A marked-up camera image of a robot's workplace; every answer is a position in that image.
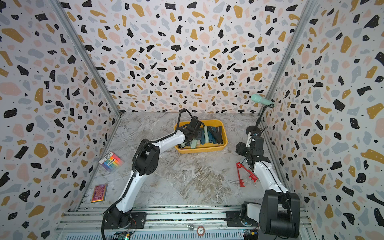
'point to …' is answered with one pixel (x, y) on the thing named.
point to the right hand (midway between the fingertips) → (245, 145)
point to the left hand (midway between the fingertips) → (202, 132)
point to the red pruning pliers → (252, 176)
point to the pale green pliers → (193, 144)
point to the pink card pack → (99, 193)
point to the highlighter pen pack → (111, 162)
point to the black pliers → (217, 132)
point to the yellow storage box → (206, 146)
